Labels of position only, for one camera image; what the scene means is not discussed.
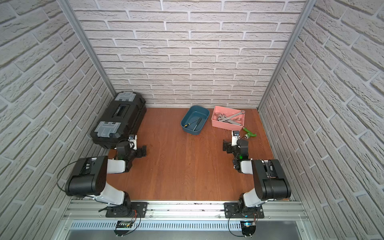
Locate pink plastic storage box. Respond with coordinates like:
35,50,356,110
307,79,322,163
212,106,246,131

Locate silver adjustable wrench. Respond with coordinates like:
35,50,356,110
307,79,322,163
223,118,242,126

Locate large silver combination wrench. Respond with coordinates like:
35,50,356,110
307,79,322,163
219,110,245,122

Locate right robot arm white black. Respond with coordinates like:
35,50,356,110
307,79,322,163
223,139,292,217

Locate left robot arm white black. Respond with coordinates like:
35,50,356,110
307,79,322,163
59,141,147,218

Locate black toolbox grey latches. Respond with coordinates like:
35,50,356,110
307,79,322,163
90,92,147,149

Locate black tool in teal bin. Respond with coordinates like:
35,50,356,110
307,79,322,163
193,118,202,131

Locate teal plastic bin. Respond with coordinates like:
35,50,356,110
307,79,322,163
181,105,210,136

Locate left controller board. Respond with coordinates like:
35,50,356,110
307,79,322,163
114,221,136,237

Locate controller board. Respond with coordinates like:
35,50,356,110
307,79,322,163
114,221,136,237
240,221,256,238

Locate right controller board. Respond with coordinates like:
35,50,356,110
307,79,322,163
240,221,256,238

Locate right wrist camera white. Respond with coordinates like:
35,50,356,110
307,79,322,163
231,131,240,146

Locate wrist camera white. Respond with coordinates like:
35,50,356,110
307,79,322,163
128,135,138,150
231,131,240,146

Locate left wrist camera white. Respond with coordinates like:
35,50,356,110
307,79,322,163
128,135,138,150

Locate green handled tool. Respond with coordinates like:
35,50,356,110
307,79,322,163
243,127,257,140

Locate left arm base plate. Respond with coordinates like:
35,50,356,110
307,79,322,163
106,202,148,218

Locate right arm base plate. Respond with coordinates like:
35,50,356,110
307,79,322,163
224,202,265,219

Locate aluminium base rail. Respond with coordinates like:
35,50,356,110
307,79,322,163
58,200,309,234

